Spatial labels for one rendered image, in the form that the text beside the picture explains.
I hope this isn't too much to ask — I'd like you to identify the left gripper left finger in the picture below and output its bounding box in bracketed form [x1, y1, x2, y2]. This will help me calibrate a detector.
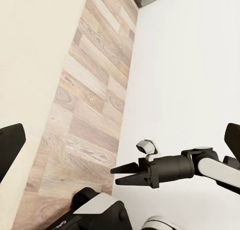
[0, 123, 26, 183]

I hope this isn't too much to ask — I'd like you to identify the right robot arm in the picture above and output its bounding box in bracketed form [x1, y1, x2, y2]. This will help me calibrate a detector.
[110, 139, 240, 195]

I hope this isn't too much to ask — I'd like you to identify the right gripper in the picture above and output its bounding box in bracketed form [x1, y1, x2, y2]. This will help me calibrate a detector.
[110, 155, 180, 189]

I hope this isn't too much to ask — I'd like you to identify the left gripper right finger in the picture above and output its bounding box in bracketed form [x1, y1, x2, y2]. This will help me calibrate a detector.
[224, 123, 240, 163]

